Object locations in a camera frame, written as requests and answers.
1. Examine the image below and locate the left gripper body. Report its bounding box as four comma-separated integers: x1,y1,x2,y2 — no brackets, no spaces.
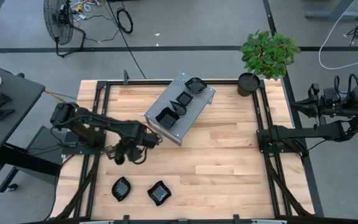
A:
118,136,149,151

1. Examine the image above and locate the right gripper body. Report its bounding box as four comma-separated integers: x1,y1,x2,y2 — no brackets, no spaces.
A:
309,83,338,127

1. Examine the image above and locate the black leaf-shaped plate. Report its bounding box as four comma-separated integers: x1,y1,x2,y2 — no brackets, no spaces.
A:
111,176,132,202

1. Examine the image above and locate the large black planter box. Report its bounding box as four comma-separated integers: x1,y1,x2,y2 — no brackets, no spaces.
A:
147,180,172,207

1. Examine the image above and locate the potted green plant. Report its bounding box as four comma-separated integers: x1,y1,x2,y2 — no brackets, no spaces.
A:
236,29,301,97

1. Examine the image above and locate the grey perforated metal rack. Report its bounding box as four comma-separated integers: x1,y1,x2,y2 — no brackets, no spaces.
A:
144,72,216,146

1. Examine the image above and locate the dark grey side table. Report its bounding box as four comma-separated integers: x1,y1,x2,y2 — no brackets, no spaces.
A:
0,63,63,195

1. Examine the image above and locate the black floor fan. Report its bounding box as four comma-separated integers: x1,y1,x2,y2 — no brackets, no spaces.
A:
43,0,86,58

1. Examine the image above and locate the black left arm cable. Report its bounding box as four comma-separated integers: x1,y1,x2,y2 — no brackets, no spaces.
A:
134,146,150,166

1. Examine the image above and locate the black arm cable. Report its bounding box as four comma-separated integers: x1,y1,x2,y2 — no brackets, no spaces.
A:
134,146,150,166
333,73,358,103

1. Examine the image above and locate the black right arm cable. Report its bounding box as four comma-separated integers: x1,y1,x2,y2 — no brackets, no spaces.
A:
333,73,358,103

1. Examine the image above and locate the black aluminium table frame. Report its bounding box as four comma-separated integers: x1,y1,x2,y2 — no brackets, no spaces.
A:
50,79,315,220

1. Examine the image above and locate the white floor cable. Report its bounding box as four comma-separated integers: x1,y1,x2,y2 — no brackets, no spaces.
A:
318,0,358,70

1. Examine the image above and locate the yellow hanging cable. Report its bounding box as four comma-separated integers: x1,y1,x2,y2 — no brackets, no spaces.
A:
44,89,67,104

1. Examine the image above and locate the long black floor cable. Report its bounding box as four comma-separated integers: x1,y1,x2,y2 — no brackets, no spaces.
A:
105,0,148,80

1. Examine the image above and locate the black triangular bracket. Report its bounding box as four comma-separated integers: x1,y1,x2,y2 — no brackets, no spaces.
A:
0,107,16,122
0,92,13,109

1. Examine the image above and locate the coiled black cable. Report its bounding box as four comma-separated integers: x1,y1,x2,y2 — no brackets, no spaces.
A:
116,7,134,34

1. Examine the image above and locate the white cable tangle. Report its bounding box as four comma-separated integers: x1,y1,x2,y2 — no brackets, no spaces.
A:
70,0,102,13

